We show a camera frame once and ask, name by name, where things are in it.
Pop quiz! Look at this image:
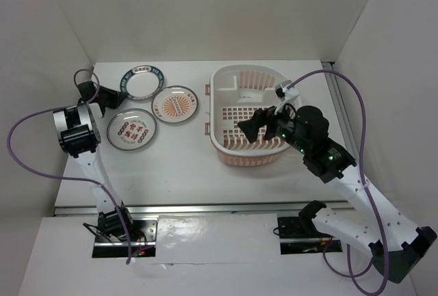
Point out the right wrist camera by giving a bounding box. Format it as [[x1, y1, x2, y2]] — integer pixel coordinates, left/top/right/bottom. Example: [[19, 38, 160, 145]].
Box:
[[274, 80, 300, 113]]

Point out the white and pink dish rack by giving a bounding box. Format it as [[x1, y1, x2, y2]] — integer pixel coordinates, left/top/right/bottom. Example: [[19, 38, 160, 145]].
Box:
[[205, 64, 289, 167]]

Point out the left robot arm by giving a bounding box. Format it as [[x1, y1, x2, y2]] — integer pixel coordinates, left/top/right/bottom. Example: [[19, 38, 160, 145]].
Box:
[[53, 81, 135, 241]]

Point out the aluminium front rail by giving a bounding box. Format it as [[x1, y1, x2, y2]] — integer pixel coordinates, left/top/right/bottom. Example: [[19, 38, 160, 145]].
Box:
[[53, 201, 353, 217]]

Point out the plate with red characters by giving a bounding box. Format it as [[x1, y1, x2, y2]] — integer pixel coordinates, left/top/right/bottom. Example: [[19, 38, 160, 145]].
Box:
[[106, 109, 157, 151]]

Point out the plate with dark blue rim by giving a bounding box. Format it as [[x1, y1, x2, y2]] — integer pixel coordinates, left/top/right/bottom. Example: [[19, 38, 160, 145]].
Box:
[[119, 65, 165, 101]]

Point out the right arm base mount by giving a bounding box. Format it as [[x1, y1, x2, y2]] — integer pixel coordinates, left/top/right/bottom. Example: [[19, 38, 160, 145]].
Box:
[[272, 216, 343, 255]]

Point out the aluminium side rail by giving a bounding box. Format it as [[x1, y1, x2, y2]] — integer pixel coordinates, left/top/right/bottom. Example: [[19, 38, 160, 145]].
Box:
[[325, 72, 359, 159]]

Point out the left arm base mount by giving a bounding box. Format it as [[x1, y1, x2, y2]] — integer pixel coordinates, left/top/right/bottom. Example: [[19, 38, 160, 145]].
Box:
[[83, 212, 159, 258]]

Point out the plate with orange sunburst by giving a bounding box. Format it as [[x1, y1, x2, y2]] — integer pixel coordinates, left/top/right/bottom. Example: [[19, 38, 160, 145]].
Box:
[[151, 85, 199, 124]]

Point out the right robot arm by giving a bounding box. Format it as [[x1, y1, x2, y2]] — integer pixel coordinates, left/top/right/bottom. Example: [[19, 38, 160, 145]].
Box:
[[237, 105, 437, 284]]

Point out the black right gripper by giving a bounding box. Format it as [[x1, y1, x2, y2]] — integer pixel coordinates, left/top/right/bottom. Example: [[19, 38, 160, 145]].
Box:
[[237, 97, 309, 153]]

